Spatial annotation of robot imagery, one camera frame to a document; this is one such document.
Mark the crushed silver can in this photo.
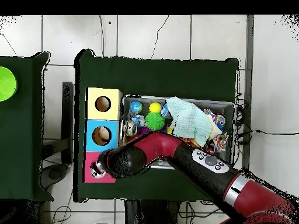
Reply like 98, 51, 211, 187
123, 119, 138, 137
90, 160, 106, 179

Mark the wooden three-hole box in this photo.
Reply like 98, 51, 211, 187
84, 87, 123, 184

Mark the shallow mesh bin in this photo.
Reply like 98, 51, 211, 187
118, 94, 235, 170

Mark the green spiky ball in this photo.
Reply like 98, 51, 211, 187
144, 112, 166, 131

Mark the yellow ball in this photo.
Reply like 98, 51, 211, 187
148, 101, 162, 114

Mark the blue globe ball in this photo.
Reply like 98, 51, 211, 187
129, 100, 143, 114

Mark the mint waffle cloth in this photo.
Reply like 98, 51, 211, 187
165, 96, 213, 147

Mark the cream cloth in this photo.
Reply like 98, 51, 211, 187
207, 114, 222, 141

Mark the black flat panel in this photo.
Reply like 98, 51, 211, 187
61, 81, 74, 164

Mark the grey stand base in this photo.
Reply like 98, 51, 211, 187
40, 163, 69, 190

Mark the dark green side tablecloth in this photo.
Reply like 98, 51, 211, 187
0, 51, 54, 202

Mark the lime green bowl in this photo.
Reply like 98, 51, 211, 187
0, 66, 19, 102

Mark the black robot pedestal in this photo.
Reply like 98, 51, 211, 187
124, 199, 180, 224

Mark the black power cable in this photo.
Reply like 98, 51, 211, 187
235, 129, 299, 136

